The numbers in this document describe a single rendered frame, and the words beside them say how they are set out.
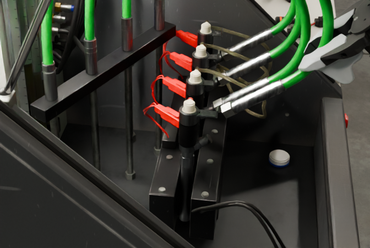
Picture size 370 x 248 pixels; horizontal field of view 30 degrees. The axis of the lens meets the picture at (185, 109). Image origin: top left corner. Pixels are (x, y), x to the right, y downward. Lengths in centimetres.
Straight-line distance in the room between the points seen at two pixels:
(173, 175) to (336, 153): 29
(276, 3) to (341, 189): 60
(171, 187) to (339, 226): 25
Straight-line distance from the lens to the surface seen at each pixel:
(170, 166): 107
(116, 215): 64
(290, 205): 125
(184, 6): 125
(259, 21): 125
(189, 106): 97
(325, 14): 89
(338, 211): 107
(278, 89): 94
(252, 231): 119
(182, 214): 110
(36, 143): 62
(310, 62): 89
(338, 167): 116
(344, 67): 89
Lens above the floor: 165
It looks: 34 degrees down
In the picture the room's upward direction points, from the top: 2 degrees clockwise
